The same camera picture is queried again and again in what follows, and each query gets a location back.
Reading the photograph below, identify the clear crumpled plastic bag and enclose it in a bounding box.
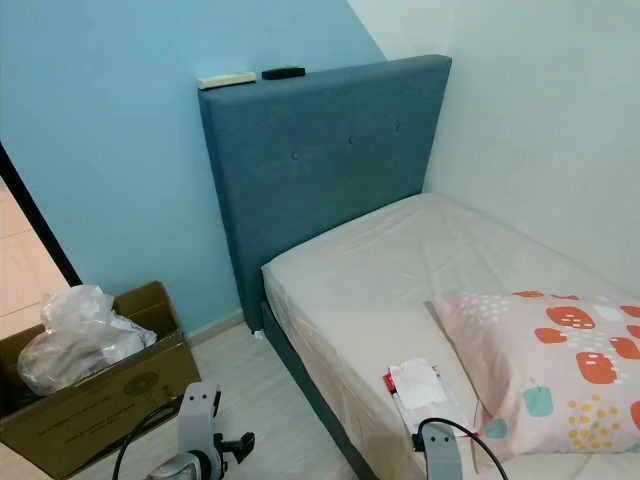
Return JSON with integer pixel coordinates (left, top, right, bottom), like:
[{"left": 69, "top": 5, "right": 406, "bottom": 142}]
[{"left": 17, "top": 285, "right": 158, "bottom": 396}]

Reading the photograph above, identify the white red paper packaging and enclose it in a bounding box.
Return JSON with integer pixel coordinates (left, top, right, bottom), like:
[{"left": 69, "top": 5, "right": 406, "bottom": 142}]
[{"left": 382, "top": 358, "right": 469, "bottom": 441}]

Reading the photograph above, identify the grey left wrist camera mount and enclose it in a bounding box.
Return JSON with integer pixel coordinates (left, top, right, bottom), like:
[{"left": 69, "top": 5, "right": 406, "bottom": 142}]
[{"left": 178, "top": 382, "right": 221, "bottom": 471}]

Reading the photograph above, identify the white remote control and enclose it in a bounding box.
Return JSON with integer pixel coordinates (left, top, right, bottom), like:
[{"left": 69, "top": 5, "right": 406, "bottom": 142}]
[{"left": 198, "top": 72, "right": 258, "bottom": 91}]

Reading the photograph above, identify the black remote control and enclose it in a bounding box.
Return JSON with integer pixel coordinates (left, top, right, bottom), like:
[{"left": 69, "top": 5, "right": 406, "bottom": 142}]
[{"left": 262, "top": 67, "right": 307, "bottom": 81}]

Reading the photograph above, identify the mattress with cream sheet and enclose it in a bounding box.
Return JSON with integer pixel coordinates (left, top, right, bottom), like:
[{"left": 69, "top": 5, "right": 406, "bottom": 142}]
[{"left": 262, "top": 193, "right": 640, "bottom": 480}]

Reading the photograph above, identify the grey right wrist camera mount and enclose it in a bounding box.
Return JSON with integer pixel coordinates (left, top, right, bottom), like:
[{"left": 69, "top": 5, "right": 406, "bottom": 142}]
[{"left": 420, "top": 420, "right": 464, "bottom": 480}]

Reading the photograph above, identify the black door frame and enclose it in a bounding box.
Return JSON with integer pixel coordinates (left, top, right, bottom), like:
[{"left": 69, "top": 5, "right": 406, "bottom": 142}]
[{"left": 0, "top": 143, "right": 83, "bottom": 288}]

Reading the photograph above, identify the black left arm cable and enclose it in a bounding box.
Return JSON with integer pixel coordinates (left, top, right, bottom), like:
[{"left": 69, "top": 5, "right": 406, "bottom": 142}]
[{"left": 112, "top": 398, "right": 181, "bottom": 480}]

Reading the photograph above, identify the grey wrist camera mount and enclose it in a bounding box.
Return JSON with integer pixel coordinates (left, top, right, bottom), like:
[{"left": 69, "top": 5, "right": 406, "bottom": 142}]
[
  {"left": 420, "top": 420, "right": 464, "bottom": 480},
  {"left": 178, "top": 382, "right": 221, "bottom": 471}
]

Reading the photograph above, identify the pink patterned pillow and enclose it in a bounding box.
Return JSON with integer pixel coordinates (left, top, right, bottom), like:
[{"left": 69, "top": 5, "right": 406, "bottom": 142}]
[{"left": 432, "top": 290, "right": 640, "bottom": 456}]

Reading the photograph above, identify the brown cardboard box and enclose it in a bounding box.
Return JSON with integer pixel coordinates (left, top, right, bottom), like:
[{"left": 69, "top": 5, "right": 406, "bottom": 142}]
[{"left": 0, "top": 281, "right": 202, "bottom": 479}]

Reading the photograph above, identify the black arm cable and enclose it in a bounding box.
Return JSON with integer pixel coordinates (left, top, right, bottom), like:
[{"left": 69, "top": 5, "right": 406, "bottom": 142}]
[
  {"left": 420, "top": 417, "right": 511, "bottom": 480},
  {"left": 112, "top": 398, "right": 181, "bottom": 480}
]

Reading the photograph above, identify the blue fabric bed headboard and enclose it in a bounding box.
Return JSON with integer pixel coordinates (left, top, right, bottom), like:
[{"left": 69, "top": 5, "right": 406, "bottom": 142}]
[{"left": 198, "top": 55, "right": 453, "bottom": 333}]

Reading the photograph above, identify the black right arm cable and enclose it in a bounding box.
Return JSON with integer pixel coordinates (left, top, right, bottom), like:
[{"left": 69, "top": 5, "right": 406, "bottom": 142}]
[{"left": 420, "top": 417, "right": 511, "bottom": 480}]

